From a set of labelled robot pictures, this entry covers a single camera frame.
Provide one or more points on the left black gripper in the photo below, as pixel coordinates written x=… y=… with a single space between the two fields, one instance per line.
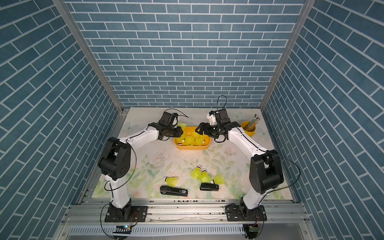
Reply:
x=178 y=133

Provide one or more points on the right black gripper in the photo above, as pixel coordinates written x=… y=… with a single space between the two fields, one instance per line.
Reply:
x=203 y=125

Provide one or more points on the yellow plastic storage box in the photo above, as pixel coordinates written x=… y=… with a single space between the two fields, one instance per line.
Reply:
x=189 y=131

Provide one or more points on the yellow shuttlecock small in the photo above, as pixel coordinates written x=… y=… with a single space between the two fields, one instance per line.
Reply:
x=196 y=173

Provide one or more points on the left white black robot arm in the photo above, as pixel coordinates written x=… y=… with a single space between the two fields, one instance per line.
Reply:
x=115 y=160

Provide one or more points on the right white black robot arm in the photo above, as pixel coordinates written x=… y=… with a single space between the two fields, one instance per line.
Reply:
x=266 y=172

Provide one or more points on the yellow pen cup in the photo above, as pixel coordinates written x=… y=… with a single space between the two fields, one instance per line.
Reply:
x=244 y=125

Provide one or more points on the bundle of pencils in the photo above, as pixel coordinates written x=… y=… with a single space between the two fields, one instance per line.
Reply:
x=252 y=123

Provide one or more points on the yellow shuttlecock front upright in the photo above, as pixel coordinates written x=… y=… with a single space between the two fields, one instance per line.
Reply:
x=205 y=177

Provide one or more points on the small black stapler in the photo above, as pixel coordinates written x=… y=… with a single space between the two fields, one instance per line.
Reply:
x=209 y=187

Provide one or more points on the large black stapler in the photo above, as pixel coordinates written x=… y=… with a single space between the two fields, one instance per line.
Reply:
x=171 y=191

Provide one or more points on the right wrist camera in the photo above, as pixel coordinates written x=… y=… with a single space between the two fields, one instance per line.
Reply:
x=212 y=118

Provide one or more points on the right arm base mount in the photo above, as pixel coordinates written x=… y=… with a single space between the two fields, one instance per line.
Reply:
x=237 y=213

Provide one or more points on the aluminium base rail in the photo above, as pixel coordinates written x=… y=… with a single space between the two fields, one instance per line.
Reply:
x=169 y=211

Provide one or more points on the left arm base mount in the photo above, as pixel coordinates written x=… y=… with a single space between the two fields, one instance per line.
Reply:
x=127 y=214

